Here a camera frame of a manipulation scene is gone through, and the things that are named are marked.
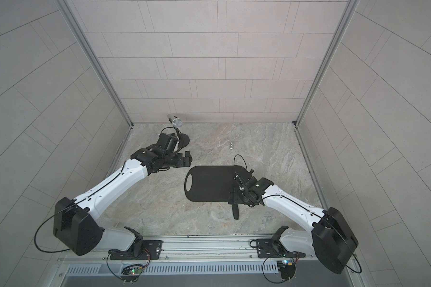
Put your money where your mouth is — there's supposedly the black knife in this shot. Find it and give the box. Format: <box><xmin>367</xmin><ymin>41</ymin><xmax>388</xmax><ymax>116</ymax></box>
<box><xmin>232</xmin><ymin>203</ymin><xmax>239</xmax><ymax>220</ymax></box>

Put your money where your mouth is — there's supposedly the black cutting board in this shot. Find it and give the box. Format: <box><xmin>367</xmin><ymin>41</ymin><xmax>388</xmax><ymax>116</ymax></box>
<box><xmin>184</xmin><ymin>166</ymin><xmax>245</xmax><ymax>203</ymax></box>

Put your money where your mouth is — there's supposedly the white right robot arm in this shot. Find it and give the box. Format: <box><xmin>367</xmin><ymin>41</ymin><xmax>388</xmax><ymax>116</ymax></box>
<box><xmin>233</xmin><ymin>175</ymin><xmax>359</xmax><ymax>274</ymax></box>

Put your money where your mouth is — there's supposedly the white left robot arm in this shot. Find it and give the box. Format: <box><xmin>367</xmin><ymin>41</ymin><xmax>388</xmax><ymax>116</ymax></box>
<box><xmin>53</xmin><ymin>148</ymin><xmax>192</xmax><ymax>260</ymax></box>

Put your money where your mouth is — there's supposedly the right circuit board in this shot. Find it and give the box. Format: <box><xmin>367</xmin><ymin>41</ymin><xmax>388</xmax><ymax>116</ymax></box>
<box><xmin>277</xmin><ymin>260</ymin><xmax>296</xmax><ymax>281</ymax></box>

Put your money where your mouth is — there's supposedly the circuit board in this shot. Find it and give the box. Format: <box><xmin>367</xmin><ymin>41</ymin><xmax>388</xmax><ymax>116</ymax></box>
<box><xmin>277</xmin><ymin>260</ymin><xmax>296</xmax><ymax>281</ymax></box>
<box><xmin>120</xmin><ymin>264</ymin><xmax>144</xmax><ymax>282</ymax></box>

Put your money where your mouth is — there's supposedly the left circuit board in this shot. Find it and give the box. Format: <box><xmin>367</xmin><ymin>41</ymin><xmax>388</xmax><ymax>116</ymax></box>
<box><xmin>120</xmin><ymin>264</ymin><xmax>144</xmax><ymax>282</ymax></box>

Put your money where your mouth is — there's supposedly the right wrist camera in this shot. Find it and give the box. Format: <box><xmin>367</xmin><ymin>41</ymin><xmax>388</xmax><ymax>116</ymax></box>
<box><xmin>233</xmin><ymin>166</ymin><xmax>257</xmax><ymax>186</ymax></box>

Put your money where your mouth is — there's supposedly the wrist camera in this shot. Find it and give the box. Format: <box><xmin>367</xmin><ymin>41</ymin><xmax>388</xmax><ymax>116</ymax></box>
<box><xmin>156</xmin><ymin>133</ymin><xmax>179</xmax><ymax>153</ymax></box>
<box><xmin>233</xmin><ymin>166</ymin><xmax>257</xmax><ymax>186</ymax></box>

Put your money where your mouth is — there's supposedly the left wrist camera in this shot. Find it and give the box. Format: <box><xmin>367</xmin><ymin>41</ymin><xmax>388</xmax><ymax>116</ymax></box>
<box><xmin>156</xmin><ymin>133</ymin><xmax>179</xmax><ymax>153</ymax></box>

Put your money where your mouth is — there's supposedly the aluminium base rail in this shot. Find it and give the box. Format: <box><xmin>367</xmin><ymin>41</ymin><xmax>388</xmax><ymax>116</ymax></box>
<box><xmin>50</xmin><ymin>234</ymin><xmax>347</xmax><ymax>286</ymax></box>

